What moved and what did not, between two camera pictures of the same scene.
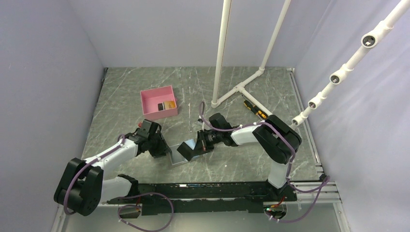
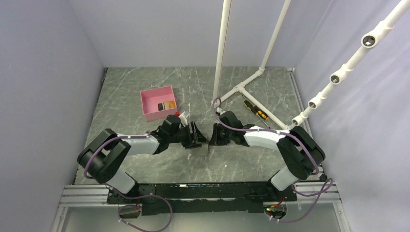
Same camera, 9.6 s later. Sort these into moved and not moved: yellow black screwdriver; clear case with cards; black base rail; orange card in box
Moved: clear case with cards
Not moved: black base rail; orange card in box; yellow black screwdriver
